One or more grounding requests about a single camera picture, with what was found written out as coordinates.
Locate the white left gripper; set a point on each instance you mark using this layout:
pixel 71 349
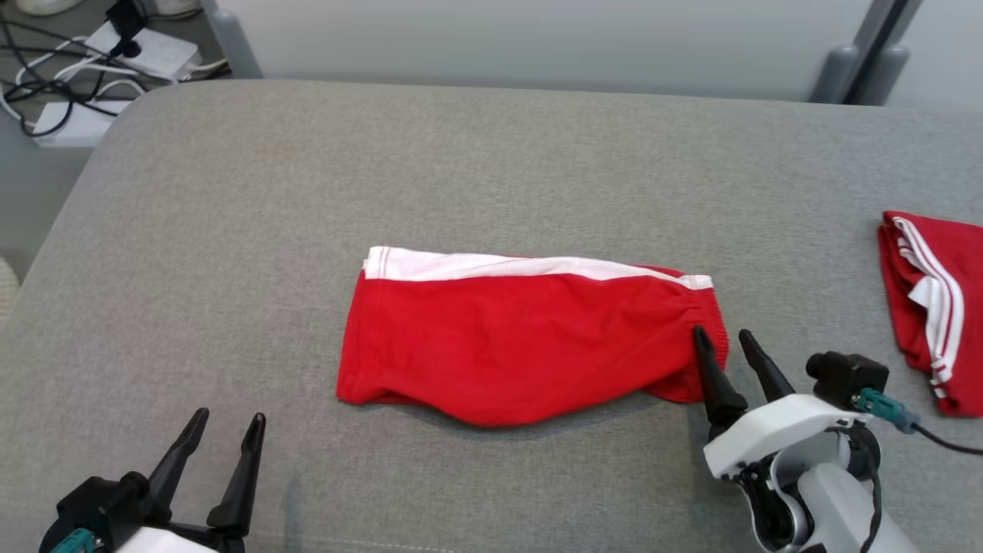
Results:
pixel 184 541

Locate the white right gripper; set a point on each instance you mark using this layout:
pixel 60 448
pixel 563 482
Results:
pixel 768 434

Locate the red basketball jersey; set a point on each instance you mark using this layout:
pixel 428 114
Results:
pixel 898 307

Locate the red basketball shorts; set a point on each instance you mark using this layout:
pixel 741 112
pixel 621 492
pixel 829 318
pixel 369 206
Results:
pixel 499 346

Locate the white partition panel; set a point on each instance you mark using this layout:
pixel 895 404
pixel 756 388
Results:
pixel 537 38
pixel 944 54

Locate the white power strip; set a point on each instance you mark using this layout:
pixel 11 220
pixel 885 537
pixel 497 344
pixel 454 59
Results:
pixel 161 54

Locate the black power plug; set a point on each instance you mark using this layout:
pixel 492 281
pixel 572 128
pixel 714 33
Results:
pixel 127 19

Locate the white container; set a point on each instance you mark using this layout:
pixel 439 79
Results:
pixel 46 6

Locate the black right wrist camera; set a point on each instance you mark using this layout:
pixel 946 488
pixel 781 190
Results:
pixel 845 376

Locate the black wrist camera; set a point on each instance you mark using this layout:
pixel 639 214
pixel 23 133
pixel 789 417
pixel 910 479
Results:
pixel 845 376
pixel 100 499

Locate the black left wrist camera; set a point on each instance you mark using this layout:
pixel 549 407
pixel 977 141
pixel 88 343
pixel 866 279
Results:
pixel 100 499

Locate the grey partition post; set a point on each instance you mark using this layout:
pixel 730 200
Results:
pixel 234 46
pixel 837 73
pixel 883 77

